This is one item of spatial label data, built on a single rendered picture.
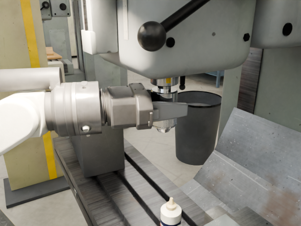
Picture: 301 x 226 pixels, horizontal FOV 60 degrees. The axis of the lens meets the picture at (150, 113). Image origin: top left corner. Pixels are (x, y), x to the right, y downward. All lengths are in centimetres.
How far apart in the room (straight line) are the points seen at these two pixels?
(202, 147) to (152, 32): 229
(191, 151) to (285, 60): 191
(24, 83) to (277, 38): 38
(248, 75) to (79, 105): 53
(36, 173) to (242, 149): 193
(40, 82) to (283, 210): 59
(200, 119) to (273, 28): 198
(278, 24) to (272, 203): 45
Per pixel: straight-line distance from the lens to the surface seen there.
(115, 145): 74
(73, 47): 882
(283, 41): 44
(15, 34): 209
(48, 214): 220
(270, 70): 76
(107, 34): 37
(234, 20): 39
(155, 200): 68
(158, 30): 26
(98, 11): 36
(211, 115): 239
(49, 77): 43
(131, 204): 67
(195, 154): 255
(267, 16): 43
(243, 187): 77
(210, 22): 36
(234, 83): 84
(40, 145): 232
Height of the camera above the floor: 139
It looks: 21 degrees down
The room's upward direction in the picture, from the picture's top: straight up
